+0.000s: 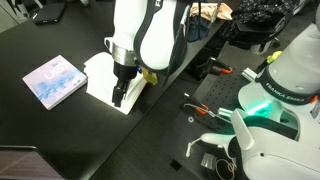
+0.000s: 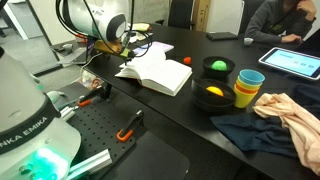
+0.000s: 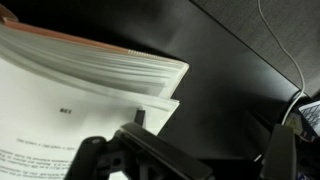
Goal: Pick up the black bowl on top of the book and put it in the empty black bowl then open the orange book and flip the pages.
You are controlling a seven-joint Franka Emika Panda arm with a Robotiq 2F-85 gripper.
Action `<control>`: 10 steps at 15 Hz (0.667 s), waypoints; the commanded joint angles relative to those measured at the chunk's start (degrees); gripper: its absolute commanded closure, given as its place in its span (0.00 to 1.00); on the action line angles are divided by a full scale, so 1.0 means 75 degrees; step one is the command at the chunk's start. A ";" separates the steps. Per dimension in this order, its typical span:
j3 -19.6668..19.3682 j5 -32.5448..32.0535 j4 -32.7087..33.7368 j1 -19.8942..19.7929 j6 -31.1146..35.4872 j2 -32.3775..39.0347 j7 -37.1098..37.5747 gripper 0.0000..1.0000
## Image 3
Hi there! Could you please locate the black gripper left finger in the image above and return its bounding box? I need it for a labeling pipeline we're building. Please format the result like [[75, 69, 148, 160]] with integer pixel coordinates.
[[64, 108, 214, 180]]

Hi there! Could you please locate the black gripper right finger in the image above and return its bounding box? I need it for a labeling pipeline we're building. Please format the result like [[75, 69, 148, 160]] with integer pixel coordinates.
[[243, 111, 298, 180]]

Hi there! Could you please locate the orange robotics textbook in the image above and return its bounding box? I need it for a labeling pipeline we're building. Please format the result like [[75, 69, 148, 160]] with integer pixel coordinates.
[[0, 4, 190, 180]]

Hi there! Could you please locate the silver laptop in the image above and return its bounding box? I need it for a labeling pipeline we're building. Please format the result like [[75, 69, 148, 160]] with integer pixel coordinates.
[[286, 99, 320, 143]]

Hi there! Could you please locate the white laptop charging cable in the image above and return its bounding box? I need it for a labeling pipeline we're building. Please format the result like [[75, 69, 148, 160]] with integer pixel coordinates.
[[257, 0, 306, 128]]

